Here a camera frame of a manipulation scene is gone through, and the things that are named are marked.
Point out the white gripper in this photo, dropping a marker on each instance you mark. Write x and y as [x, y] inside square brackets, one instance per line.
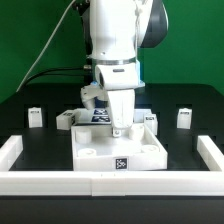
[120, 105]

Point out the white square tabletop part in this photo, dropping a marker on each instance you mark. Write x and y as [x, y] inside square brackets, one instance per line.
[94, 148]

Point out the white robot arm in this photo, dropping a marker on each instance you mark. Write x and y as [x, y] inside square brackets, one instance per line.
[118, 29]

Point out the white sheet with fiducial tags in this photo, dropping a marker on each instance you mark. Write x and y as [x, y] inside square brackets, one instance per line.
[100, 116]

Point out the white U-shaped obstacle fence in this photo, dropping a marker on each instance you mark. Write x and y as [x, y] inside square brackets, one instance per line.
[180, 183]

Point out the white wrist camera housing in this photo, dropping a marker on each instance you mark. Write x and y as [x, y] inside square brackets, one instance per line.
[117, 77]

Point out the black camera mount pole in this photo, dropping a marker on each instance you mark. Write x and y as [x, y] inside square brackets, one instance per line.
[83, 9]

